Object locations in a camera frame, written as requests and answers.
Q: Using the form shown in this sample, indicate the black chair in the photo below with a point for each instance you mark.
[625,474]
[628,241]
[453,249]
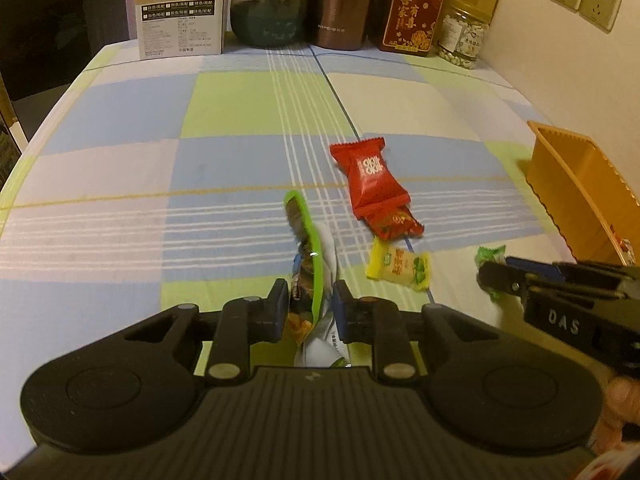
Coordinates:
[46,43]

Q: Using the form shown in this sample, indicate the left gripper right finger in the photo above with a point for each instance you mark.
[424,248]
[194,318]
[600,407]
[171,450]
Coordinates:
[378,323]

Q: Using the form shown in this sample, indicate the checkered tablecloth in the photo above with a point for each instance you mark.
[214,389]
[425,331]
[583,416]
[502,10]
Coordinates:
[157,182]

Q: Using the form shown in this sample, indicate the white green snack bag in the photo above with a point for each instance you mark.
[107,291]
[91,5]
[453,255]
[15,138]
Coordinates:
[311,316]

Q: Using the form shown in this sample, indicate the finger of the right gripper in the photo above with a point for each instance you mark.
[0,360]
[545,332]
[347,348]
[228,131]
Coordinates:
[583,272]
[500,279]

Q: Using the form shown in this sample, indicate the white product box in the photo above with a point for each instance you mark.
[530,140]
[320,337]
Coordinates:
[171,28]

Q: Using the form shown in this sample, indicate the red gift box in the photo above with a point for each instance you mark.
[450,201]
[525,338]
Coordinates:
[406,26]

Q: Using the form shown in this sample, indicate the red patterned candy packet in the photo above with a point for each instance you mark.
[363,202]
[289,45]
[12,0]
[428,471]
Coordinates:
[627,250]

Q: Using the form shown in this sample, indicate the red snack pouch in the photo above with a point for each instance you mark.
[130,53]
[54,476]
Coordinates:
[372,187]

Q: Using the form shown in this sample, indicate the person's right hand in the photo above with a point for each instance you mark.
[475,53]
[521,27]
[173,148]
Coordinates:
[620,408]

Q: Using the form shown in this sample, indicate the brown metal canister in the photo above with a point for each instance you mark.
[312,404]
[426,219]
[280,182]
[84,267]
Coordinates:
[336,24]

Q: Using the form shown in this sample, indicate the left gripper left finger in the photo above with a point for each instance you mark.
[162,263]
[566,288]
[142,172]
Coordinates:
[241,323]

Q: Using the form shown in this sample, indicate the yellow green candy packet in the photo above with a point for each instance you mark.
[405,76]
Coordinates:
[397,265]

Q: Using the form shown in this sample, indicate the orange plastic tray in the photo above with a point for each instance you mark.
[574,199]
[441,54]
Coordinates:
[587,199]

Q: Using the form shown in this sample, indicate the clear jar yellow lid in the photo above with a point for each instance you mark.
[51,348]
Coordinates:
[462,34]

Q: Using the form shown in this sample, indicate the green glass jar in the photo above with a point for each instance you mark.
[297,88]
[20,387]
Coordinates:
[267,23]

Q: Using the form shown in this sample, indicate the blue milk carton box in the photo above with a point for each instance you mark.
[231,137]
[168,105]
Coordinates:
[9,152]

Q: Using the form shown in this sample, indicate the red candy with gold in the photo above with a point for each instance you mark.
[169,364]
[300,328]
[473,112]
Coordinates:
[393,222]

